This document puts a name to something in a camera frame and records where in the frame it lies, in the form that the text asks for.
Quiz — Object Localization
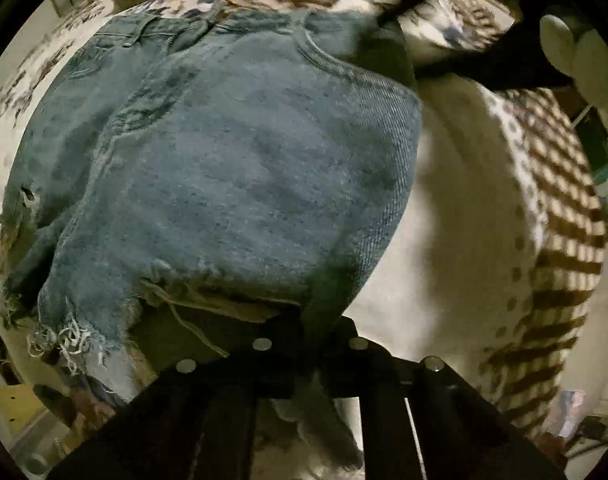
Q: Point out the floral patterned bed blanket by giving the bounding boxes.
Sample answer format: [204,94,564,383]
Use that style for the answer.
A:
[0,0,608,436]

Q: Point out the white gloved right hand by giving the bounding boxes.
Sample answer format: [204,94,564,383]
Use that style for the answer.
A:
[539,14,608,129]

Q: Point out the blue denim jeans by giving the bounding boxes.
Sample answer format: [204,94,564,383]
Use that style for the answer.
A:
[0,6,425,470]

